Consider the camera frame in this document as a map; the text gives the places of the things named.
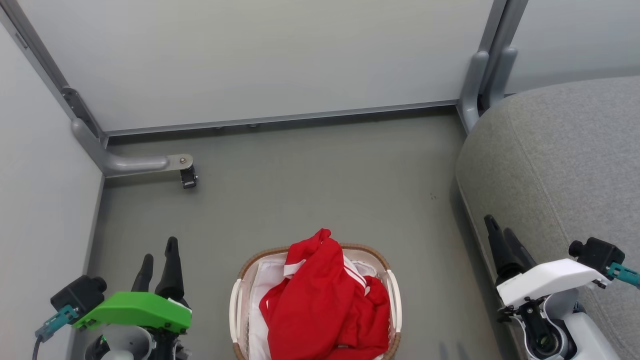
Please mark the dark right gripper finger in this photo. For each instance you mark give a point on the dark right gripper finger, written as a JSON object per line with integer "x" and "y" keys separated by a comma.
{"x": 520, "y": 252}
{"x": 499, "y": 250}

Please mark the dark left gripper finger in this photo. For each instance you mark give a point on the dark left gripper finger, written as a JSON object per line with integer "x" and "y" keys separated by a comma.
{"x": 144, "y": 275}
{"x": 172, "y": 270}

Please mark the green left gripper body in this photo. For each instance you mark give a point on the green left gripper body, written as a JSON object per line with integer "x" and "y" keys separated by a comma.
{"x": 135, "y": 307}

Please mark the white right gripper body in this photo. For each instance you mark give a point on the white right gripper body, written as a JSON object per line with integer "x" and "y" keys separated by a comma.
{"x": 550, "y": 277}

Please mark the red garment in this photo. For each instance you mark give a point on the red garment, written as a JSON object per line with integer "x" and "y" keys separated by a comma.
{"x": 320, "y": 300}

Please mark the grey fabric sofa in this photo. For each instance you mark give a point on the grey fabric sofa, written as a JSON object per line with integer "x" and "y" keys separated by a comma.
{"x": 565, "y": 165}

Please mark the black caster wheel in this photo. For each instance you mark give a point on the black caster wheel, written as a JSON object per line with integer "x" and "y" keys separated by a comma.
{"x": 188, "y": 178}

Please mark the white basket liner cloth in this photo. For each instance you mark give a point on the white basket liner cloth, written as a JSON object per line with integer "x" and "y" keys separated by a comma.
{"x": 267, "y": 275}

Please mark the grey partition foot bar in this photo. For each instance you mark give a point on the grey partition foot bar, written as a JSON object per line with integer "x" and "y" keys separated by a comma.
{"x": 135, "y": 163}

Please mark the white brown-rimmed laundry basket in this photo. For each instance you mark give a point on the white brown-rimmed laundry basket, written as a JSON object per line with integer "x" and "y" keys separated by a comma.
{"x": 395, "y": 300}

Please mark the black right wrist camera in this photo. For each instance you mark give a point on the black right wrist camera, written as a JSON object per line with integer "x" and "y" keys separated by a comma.
{"x": 597, "y": 252}

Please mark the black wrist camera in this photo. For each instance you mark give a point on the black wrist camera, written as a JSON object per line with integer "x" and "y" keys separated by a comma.
{"x": 597, "y": 252}
{"x": 77, "y": 295}

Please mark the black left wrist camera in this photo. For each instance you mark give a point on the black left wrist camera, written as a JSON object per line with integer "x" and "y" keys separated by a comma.
{"x": 77, "y": 295}

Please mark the grey double partition post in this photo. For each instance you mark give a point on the grey double partition post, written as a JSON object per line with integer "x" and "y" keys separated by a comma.
{"x": 487, "y": 65}

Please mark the grey partition bottom rail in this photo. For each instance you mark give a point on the grey partition bottom rail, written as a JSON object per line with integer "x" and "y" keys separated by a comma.
{"x": 280, "y": 119}

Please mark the grey slanted partition post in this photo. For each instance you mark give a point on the grey slanted partition post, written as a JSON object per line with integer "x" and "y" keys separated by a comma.
{"x": 45, "y": 60}

